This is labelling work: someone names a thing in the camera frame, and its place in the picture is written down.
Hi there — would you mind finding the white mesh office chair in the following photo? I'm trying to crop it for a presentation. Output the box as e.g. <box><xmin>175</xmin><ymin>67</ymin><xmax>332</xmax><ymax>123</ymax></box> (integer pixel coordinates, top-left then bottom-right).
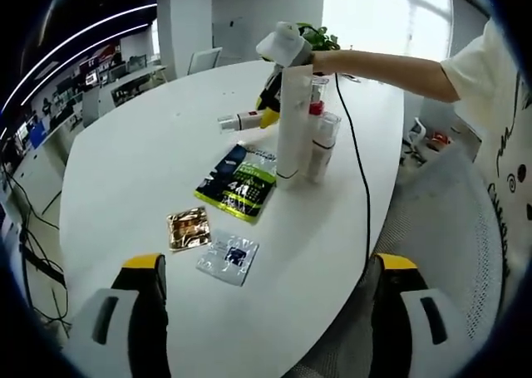
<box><xmin>290</xmin><ymin>145</ymin><xmax>513</xmax><ymax>378</ymax></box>

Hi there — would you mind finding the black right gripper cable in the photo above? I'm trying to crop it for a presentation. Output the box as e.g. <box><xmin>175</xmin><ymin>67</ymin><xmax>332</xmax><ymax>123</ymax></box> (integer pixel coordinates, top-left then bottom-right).
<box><xmin>334</xmin><ymin>72</ymin><xmax>372</xmax><ymax>268</ymax></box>

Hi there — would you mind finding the tall red-collared skincare bottle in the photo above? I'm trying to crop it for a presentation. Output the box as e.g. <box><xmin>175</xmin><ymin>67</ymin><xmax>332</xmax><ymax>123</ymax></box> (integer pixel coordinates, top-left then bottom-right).
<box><xmin>308</xmin><ymin>76</ymin><xmax>330</xmax><ymax>120</ymax></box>

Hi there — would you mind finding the long white counter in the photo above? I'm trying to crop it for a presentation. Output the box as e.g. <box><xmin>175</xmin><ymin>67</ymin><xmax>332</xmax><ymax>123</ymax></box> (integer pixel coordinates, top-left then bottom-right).
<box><xmin>81</xmin><ymin>64</ymin><xmax>167</xmax><ymax>128</ymax></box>

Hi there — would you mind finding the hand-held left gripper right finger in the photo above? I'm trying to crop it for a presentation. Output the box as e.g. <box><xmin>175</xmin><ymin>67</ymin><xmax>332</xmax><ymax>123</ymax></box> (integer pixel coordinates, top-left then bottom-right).
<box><xmin>368</xmin><ymin>252</ymin><xmax>480</xmax><ymax>378</ymax></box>

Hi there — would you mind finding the small white skincare bottle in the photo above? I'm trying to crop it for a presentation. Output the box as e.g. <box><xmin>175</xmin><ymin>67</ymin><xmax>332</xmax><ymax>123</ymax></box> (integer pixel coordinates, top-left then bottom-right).
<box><xmin>306</xmin><ymin>111</ymin><xmax>342</xmax><ymax>184</ymax></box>
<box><xmin>216</xmin><ymin>108</ymin><xmax>267</xmax><ymax>133</ymax></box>

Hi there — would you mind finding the green black skincare sachet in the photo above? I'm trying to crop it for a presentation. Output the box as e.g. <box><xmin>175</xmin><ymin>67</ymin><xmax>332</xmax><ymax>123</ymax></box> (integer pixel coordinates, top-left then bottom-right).
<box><xmin>193</xmin><ymin>144</ymin><xmax>278</xmax><ymax>224</ymax></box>

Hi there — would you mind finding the white plastic chair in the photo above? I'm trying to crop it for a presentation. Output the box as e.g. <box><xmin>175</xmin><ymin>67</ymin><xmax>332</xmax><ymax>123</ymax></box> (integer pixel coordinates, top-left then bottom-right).
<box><xmin>187</xmin><ymin>47</ymin><xmax>224</xmax><ymax>76</ymax></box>

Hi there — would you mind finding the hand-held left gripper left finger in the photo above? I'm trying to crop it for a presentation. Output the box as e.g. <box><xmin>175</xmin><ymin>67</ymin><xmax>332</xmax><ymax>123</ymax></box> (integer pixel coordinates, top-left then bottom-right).
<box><xmin>68</xmin><ymin>252</ymin><xmax>170</xmax><ymax>378</ymax></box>

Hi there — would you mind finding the clear skincare sachet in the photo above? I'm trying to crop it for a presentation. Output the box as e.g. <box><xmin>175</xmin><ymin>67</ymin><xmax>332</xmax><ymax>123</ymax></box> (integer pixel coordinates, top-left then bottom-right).
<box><xmin>195</xmin><ymin>228</ymin><xmax>259</xmax><ymax>287</ymax></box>

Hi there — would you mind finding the potted green plant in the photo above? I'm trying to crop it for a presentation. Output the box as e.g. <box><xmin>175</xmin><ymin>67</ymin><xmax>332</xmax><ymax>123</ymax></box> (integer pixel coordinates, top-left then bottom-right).
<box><xmin>295</xmin><ymin>22</ymin><xmax>341</xmax><ymax>53</ymax></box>

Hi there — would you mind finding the white skincare tube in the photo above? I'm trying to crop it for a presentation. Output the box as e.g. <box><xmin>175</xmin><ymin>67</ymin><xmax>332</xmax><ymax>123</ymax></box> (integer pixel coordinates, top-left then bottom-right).
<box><xmin>276</xmin><ymin>64</ymin><xmax>313</xmax><ymax>189</ymax></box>

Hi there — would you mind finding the person in white shirt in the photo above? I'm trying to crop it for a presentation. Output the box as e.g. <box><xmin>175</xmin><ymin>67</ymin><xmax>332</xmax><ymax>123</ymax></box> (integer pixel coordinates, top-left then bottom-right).
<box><xmin>440</xmin><ymin>18</ymin><xmax>532</xmax><ymax>279</ymax></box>

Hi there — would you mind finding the gold foil skincare sachet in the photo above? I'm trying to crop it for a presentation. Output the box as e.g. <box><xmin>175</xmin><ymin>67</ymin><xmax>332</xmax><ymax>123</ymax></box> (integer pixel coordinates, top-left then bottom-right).
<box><xmin>165</xmin><ymin>205</ymin><xmax>212</xmax><ymax>253</ymax></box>

